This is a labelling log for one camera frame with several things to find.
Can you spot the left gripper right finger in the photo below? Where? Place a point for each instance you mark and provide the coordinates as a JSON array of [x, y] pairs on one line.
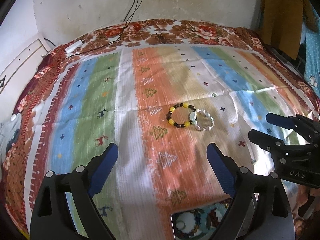
[[233, 183]]

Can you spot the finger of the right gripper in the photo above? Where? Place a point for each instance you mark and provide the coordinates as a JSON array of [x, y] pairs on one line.
[[281, 121], [266, 142]]

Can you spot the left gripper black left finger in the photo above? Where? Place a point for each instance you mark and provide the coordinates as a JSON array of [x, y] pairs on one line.
[[87, 181]]

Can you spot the blue dotted fabric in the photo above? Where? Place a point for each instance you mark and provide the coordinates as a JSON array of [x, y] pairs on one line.
[[311, 72]]

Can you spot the striped patterned cloth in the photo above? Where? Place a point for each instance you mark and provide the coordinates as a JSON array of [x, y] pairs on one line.
[[162, 106]]

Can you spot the yellow hanging cloth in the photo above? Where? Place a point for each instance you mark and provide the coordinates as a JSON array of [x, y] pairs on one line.
[[283, 22]]

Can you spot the white wooden headboard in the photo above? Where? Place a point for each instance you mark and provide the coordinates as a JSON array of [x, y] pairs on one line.
[[23, 67]]

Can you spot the floral red bedspread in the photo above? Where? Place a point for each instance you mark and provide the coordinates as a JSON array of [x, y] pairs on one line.
[[17, 110]]

